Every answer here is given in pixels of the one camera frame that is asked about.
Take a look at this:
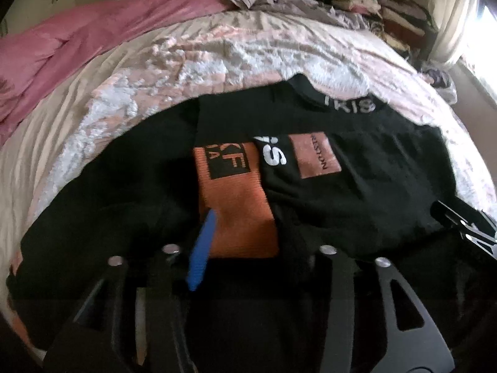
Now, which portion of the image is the purple and white cloth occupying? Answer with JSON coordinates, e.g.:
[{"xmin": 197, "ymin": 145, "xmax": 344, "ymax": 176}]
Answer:
[{"xmin": 421, "ymin": 66, "xmax": 459, "ymax": 104}]

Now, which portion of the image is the pink blanket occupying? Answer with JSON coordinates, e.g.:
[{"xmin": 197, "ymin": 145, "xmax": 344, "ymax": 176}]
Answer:
[{"xmin": 0, "ymin": 0, "xmax": 234, "ymax": 144}]

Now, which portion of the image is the cream wardrobe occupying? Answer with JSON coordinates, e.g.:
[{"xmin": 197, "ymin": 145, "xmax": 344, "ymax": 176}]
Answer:
[{"xmin": 0, "ymin": 0, "xmax": 117, "ymax": 39}]

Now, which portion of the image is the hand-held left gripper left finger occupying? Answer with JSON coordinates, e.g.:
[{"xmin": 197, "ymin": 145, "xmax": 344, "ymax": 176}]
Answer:
[{"xmin": 43, "ymin": 209, "xmax": 219, "ymax": 373}]

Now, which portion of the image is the crumpled lilac cloth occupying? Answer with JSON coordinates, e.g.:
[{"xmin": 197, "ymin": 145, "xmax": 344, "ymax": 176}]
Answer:
[{"xmin": 223, "ymin": 0, "xmax": 373, "ymax": 30}]

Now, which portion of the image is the pile of folded clothes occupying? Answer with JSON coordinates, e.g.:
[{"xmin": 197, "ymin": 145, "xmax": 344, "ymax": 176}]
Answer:
[{"xmin": 326, "ymin": 0, "xmax": 435, "ymax": 61}]

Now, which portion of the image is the black shirt with orange print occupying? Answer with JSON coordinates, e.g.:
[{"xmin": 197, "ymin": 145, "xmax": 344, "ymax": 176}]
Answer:
[{"xmin": 8, "ymin": 73, "xmax": 467, "ymax": 373}]

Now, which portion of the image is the white curtain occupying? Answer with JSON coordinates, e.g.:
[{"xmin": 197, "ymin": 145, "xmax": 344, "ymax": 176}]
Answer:
[{"xmin": 427, "ymin": 0, "xmax": 486, "ymax": 67}]

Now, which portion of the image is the floral pink bedspread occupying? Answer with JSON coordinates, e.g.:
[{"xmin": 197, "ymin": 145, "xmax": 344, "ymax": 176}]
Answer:
[{"xmin": 0, "ymin": 8, "xmax": 495, "ymax": 362}]

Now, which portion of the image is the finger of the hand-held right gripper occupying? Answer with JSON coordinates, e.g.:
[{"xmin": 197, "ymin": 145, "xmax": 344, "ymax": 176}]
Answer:
[{"xmin": 431, "ymin": 200, "xmax": 497, "ymax": 261}]

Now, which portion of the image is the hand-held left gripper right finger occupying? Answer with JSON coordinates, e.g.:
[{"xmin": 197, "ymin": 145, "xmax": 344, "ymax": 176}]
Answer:
[{"xmin": 299, "ymin": 244, "xmax": 456, "ymax": 373}]

